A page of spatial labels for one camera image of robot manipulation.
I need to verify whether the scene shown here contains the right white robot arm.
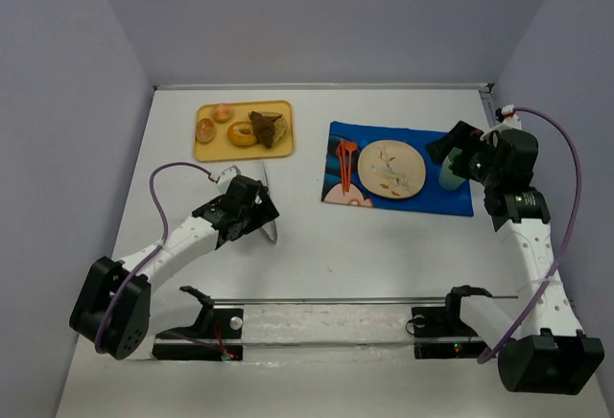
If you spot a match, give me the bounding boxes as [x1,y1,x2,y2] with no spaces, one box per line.
[426,122,604,395]

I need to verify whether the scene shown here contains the bagel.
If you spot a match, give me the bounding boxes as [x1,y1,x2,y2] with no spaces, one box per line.
[226,121,258,147]

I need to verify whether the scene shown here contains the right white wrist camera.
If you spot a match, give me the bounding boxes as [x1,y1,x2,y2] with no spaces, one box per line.
[481,104,522,141]

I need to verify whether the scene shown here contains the round bun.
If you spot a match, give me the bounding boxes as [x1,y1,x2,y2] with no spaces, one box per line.
[211,104,233,124]
[195,118,217,144]

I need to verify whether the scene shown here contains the orange spoon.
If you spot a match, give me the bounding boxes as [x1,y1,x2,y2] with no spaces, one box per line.
[344,141,358,184]

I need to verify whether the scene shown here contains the metal rail front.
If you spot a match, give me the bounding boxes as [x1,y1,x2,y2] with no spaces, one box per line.
[210,294,519,306]

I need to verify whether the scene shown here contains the seeded bread slice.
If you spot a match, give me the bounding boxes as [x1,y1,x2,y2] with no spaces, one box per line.
[272,117,289,146]

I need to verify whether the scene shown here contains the blue placemat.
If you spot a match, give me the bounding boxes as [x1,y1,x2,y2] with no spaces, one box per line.
[321,121,473,217]

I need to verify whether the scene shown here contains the dark brown bread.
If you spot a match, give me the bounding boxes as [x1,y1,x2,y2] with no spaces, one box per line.
[248,111,275,149]

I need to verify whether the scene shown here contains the half baguette piece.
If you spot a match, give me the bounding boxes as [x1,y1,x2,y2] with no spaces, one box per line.
[259,111,283,122]

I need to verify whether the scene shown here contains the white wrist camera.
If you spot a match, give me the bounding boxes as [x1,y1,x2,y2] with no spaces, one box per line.
[216,165,241,193]
[481,104,522,141]

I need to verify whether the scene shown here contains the metal rail back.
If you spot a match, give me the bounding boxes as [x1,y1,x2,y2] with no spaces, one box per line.
[153,82,491,92]

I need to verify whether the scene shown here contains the green cup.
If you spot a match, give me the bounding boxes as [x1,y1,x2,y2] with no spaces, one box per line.
[438,148,465,192]

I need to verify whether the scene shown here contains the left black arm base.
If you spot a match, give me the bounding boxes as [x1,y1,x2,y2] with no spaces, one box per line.
[152,286,244,362]

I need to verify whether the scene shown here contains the beige decorated plate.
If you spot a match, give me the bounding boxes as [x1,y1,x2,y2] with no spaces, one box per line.
[357,140,427,200]

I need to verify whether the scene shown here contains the metal rail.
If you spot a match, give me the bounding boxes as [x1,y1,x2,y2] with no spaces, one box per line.
[210,294,519,306]
[153,82,491,92]

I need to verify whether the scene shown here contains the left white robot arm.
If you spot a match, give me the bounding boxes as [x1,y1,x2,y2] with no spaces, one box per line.
[69,173,279,360]

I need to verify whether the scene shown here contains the orange knife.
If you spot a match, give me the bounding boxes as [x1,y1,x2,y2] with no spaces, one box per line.
[341,144,351,194]

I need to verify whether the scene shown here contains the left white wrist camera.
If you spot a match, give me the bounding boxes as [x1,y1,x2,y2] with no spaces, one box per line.
[216,165,241,193]

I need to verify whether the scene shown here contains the round bun top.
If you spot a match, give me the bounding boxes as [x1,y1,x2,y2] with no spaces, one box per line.
[211,104,233,124]

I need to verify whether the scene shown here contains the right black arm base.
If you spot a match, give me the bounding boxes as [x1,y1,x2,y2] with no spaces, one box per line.
[405,306,486,360]

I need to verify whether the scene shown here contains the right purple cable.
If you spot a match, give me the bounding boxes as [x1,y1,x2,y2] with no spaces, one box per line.
[477,106,582,365]

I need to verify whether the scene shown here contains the yellow tray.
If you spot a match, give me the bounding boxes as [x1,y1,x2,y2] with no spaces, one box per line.
[193,100,295,162]

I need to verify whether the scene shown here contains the round bun left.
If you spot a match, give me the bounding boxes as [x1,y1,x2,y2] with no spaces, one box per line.
[195,118,217,144]

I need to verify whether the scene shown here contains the metal tongs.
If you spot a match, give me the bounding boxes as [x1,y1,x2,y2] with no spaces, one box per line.
[260,162,278,244]

